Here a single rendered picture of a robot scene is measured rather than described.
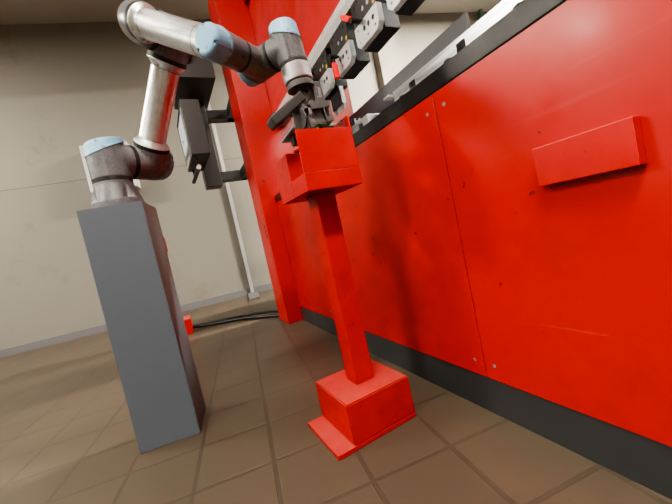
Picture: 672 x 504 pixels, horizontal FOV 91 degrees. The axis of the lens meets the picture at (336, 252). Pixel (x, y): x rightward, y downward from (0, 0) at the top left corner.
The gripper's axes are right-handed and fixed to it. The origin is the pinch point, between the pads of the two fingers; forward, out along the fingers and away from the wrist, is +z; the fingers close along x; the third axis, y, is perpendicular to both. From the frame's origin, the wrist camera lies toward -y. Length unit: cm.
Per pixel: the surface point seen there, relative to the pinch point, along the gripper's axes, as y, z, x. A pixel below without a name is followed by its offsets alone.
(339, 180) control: 2.6, 6.9, -4.9
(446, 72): 26.3, -8.8, -24.5
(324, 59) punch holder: 45, -52, 49
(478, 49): 25.8, -8.7, -33.6
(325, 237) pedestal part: -2.5, 19.9, 2.1
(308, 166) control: -4.7, 1.9, -4.9
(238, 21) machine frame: 47, -126, 137
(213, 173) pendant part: 11, -45, 193
